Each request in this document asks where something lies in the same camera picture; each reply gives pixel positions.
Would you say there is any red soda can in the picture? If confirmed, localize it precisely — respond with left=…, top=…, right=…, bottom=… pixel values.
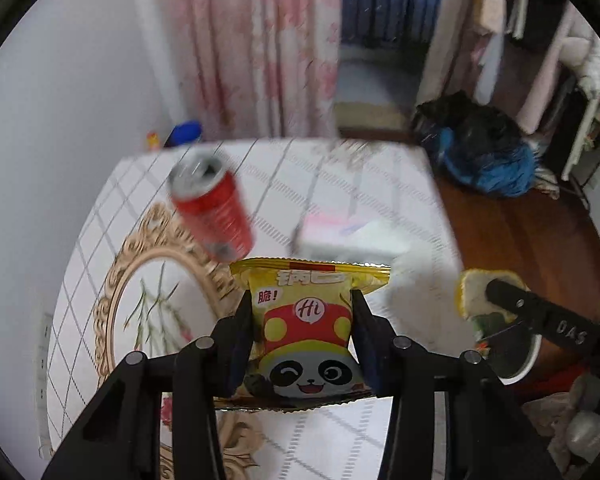
left=168, top=151, right=254, bottom=263

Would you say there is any blue lid jar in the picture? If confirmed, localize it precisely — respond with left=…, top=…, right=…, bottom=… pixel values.
left=164, top=120, right=202, bottom=148

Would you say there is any yellow panda snack bag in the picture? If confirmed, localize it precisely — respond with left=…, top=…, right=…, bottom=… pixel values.
left=214, top=257, right=390, bottom=411

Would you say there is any white wall socket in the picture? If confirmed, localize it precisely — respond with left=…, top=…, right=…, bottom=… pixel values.
left=35, top=312, right=53, bottom=462

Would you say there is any white round trash bin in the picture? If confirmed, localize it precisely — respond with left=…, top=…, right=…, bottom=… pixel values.
left=470, top=312, right=542, bottom=386

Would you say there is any white patterned tablecloth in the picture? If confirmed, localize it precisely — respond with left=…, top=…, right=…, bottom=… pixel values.
left=44, top=136, right=466, bottom=480

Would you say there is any yellow lemon peel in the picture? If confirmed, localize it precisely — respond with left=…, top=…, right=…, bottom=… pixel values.
left=455, top=269, right=528, bottom=323

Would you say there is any pink floral curtain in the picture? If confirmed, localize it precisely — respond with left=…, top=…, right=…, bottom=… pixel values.
left=161, top=0, right=342, bottom=141

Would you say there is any small orange bottle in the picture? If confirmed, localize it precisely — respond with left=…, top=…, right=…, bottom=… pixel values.
left=146, top=131, right=162, bottom=152

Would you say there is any white pink box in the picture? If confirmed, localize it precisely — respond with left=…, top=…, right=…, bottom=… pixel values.
left=291, top=214, right=414, bottom=266

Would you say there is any clothes rack with coats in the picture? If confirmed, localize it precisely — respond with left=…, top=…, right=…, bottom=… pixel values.
left=416, top=0, right=600, bottom=195

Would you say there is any blue black clothes pile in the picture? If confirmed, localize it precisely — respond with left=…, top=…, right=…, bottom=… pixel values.
left=411, top=91, right=536, bottom=197

